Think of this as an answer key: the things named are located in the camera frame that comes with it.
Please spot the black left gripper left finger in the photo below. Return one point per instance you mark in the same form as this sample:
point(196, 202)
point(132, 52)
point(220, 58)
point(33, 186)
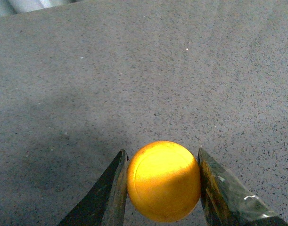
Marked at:
point(104, 204)

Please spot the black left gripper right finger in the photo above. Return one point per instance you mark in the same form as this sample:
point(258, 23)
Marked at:
point(227, 202)

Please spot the white pleated curtain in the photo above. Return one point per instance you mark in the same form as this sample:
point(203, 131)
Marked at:
point(11, 7)

